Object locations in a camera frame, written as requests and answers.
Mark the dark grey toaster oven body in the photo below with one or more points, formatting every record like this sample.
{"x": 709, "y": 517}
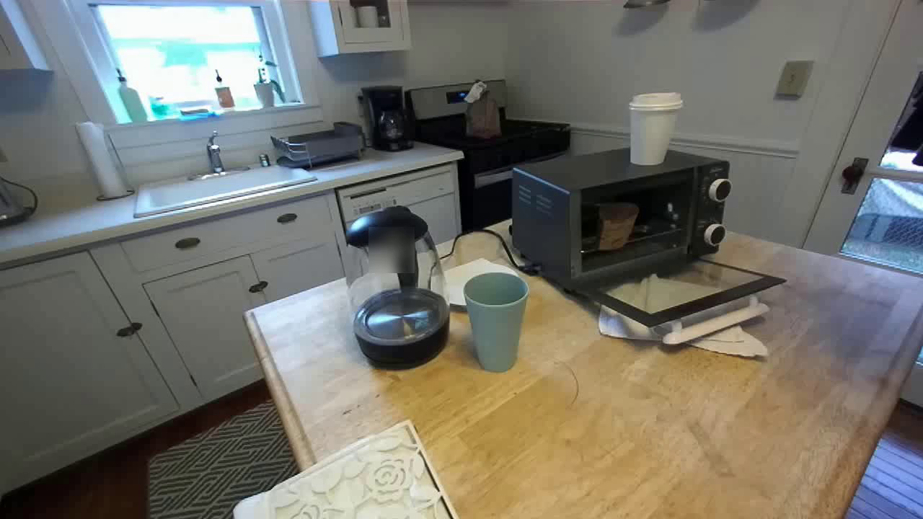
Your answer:
{"x": 549, "y": 217}

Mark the glass toaster oven door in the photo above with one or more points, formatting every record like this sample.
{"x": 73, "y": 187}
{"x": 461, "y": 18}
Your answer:
{"x": 686, "y": 288}

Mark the white oven control knob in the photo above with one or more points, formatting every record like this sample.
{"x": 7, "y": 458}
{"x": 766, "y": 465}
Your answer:
{"x": 712, "y": 235}
{"x": 718, "y": 187}

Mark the dark door knob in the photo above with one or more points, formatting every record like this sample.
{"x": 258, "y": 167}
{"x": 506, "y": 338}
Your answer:
{"x": 854, "y": 173}

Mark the teal plastic cup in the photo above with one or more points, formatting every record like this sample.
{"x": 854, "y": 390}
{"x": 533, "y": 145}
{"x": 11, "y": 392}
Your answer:
{"x": 493, "y": 320}

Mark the glass coffee carafe black lid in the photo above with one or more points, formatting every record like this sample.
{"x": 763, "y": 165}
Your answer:
{"x": 398, "y": 318}

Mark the white dishwasher front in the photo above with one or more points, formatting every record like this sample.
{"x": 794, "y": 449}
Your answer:
{"x": 405, "y": 196}

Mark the black and steel stove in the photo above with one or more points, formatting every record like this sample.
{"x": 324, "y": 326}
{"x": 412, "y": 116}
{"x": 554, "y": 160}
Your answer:
{"x": 490, "y": 167}

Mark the brown paper bag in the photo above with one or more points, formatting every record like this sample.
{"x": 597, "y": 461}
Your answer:
{"x": 483, "y": 116}

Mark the brown bread slice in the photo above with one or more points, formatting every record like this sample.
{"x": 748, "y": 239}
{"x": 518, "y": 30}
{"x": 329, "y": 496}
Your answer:
{"x": 614, "y": 226}

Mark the black drip coffee maker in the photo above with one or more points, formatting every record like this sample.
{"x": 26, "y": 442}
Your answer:
{"x": 386, "y": 119}

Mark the grey dish rack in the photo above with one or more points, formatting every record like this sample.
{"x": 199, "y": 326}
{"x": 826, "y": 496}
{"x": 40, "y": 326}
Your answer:
{"x": 319, "y": 145}

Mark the white paper cup with lid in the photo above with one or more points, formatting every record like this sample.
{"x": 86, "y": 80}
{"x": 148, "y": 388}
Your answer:
{"x": 653, "y": 129}

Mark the white floral patterned trivet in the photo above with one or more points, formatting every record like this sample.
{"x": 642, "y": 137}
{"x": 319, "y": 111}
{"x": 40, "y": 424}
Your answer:
{"x": 369, "y": 480}

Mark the white kitchen sink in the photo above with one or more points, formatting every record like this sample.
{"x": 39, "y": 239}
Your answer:
{"x": 218, "y": 187}

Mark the white spray bottle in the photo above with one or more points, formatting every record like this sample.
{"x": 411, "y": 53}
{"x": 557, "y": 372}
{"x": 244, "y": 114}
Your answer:
{"x": 264, "y": 91}

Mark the chrome sink faucet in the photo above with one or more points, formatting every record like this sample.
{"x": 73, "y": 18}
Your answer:
{"x": 213, "y": 154}

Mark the white crumpled napkin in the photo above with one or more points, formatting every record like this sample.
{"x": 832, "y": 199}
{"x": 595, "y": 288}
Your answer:
{"x": 738, "y": 344}

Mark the small orange bottle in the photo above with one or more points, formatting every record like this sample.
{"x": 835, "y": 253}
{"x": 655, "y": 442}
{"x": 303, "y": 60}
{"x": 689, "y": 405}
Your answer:
{"x": 222, "y": 92}

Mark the grey patterned floor rug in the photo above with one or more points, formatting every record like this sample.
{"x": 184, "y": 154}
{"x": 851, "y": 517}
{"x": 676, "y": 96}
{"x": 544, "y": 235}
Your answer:
{"x": 219, "y": 465}

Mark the white framed kitchen window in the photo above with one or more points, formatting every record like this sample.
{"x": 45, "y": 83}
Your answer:
{"x": 182, "y": 53}

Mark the white paper towel roll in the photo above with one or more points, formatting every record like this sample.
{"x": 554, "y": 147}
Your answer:
{"x": 101, "y": 160}

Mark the white base cabinets with counter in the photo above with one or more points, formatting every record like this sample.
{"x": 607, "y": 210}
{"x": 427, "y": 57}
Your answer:
{"x": 76, "y": 356}

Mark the white wall cabinet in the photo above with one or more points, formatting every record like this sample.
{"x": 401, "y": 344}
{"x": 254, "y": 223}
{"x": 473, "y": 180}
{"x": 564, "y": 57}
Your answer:
{"x": 360, "y": 26}

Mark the beige wall light switch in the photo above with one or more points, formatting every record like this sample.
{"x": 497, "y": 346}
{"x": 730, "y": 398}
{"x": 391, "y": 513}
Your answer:
{"x": 794, "y": 78}

